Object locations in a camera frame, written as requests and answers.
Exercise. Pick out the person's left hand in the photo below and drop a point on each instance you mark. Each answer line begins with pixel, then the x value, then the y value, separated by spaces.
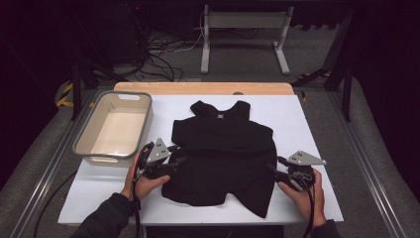
pixel 145 186

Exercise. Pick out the white metal stand frame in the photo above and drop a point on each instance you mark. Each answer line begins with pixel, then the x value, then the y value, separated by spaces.
pixel 244 20

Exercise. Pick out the black equipment case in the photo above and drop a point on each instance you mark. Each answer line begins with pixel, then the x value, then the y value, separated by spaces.
pixel 122 36

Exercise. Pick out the white board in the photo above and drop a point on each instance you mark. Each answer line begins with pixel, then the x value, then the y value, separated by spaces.
pixel 297 125

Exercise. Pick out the person's right hand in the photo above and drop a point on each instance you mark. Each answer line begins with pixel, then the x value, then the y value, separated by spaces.
pixel 303 201

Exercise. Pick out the beige plastic basket grey rim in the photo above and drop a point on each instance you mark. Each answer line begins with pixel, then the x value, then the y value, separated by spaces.
pixel 115 132

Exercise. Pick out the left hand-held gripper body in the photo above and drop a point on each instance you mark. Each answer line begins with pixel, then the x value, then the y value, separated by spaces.
pixel 158 153

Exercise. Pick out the black metal stand with legs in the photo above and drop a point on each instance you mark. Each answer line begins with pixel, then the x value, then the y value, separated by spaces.
pixel 346 99

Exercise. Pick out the black metal stand post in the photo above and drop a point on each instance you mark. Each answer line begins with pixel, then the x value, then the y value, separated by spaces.
pixel 76 99

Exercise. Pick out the yellow black floor tape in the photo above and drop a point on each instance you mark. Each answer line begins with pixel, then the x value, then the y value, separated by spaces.
pixel 305 76
pixel 64 103

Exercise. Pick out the black sleeveless shirt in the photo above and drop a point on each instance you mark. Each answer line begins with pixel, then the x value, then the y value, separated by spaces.
pixel 224 148

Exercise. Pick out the aluminium rail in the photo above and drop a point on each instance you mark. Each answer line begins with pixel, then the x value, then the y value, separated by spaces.
pixel 376 188
pixel 39 198

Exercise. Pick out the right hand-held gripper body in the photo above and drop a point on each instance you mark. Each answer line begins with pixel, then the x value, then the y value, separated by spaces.
pixel 303 159

